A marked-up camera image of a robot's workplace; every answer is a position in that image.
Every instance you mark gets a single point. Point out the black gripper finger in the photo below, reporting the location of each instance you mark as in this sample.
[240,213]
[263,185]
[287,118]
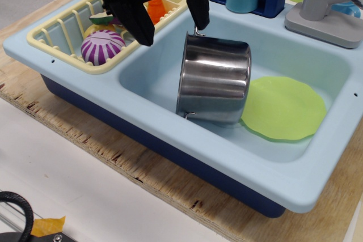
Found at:
[199,10]
[134,17]

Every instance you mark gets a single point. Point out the stainless steel pot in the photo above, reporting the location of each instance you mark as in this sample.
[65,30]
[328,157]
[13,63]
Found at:
[214,79]

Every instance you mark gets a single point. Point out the light blue toy sink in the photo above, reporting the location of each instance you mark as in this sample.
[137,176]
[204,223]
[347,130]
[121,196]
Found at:
[138,96]

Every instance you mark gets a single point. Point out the orange toy carrot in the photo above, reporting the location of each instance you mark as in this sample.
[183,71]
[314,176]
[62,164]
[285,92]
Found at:
[156,10]

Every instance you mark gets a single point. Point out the yellow toy vegetable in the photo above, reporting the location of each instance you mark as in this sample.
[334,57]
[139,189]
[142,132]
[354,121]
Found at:
[93,28]

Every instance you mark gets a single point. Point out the toy eggplant slice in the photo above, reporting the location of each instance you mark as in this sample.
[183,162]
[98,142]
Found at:
[103,18]

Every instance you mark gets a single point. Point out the purple striped toy onion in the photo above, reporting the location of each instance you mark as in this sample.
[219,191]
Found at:
[101,45]

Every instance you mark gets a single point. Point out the cream dish drying rack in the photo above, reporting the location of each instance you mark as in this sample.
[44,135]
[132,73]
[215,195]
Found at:
[61,37]

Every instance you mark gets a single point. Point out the grey toy faucet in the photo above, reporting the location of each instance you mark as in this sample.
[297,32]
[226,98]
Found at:
[314,18]

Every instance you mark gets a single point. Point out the green plastic plate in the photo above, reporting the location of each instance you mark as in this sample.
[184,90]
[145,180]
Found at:
[282,108]

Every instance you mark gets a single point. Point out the yellow tape piece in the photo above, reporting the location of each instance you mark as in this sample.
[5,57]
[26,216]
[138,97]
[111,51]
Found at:
[47,226]

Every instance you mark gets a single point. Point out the plywood board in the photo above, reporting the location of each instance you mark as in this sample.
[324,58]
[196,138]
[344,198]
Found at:
[110,188]

